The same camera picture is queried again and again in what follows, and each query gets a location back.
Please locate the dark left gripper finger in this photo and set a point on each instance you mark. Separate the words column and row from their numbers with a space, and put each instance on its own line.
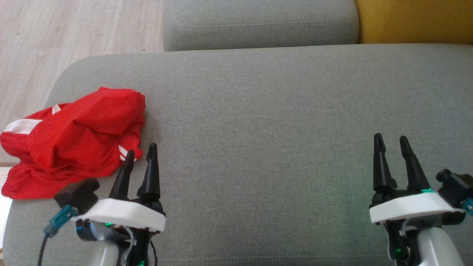
column 150, row 177
column 122, row 181

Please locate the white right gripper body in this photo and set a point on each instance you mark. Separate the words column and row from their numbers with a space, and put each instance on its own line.
column 410, row 207

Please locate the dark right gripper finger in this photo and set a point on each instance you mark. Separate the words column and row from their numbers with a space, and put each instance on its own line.
column 415, row 171
column 382, row 170

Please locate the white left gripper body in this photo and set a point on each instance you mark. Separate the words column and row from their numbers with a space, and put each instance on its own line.
column 125, row 214

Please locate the red white-striped shorts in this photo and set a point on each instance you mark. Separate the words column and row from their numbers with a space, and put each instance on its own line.
column 37, row 184

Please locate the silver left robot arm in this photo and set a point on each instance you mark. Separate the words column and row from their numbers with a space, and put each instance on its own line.
column 105, row 253

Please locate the grey fabric sofa seat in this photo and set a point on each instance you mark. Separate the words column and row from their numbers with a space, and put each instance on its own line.
column 258, row 129

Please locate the yellow cushion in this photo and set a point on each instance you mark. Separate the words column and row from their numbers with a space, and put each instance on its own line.
column 417, row 20

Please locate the grey sofa back cushion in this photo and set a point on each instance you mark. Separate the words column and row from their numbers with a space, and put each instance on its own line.
column 258, row 22

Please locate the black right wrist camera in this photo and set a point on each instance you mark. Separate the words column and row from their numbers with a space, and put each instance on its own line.
column 456, row 186

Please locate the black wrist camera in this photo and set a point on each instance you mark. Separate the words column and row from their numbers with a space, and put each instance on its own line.
column 456, row 186
column 77, row 195

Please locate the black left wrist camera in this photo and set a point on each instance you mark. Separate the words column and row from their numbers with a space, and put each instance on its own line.
column 77, row 195

